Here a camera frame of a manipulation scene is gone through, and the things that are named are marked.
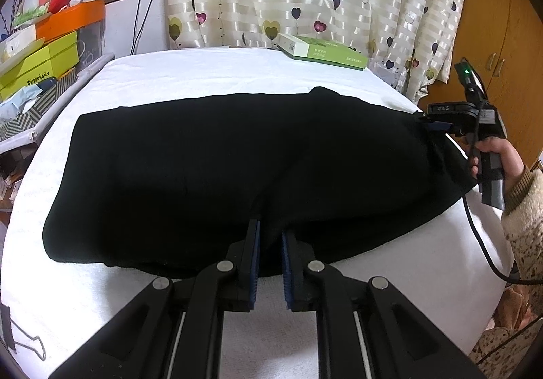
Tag green flat box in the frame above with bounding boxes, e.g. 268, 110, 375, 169
271, 33, 369, 72

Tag light blue bag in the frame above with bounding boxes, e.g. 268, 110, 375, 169
0, 86, 43, 119

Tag black wall cable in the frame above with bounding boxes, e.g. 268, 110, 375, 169
129, 0, 164, 56

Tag black wire hanger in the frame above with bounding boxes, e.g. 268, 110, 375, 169
0, 303, 46, 360

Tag yellow-green shoe box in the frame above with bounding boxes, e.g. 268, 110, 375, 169
0, 31, 81, 102

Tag striped cardboard box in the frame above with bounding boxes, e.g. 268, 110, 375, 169
0, 67, 77, 142

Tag wooden wardrobe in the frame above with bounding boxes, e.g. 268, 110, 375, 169
424, 0, 543, 167

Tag person's right forearm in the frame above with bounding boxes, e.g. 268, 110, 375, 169
501, 164, 543, 290

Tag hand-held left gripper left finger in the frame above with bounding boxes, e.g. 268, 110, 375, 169
49, 218, 261, 379

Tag orange box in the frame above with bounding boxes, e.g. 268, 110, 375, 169
36, 0, 105, 42

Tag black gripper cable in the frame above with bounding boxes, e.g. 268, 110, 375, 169
462, 105, 527, 286

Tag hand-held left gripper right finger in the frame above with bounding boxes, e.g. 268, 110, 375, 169
281, 230, 488, 379

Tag white towel cover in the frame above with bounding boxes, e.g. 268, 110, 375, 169
0, 46, 516, 379

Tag black pants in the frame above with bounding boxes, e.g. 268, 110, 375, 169
42, 86, 469, 280

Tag clear plastic bin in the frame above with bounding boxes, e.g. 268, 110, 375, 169
78, 24, 107, 62

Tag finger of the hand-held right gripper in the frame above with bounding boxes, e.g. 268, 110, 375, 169
415, 111, 461, 137

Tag person's right hand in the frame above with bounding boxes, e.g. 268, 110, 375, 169
466, 136, 526, 193

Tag small white box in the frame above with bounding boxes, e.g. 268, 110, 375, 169
0, 24, 37, 61

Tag person's patterned garment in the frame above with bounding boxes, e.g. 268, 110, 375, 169
469, 283, 543, 375

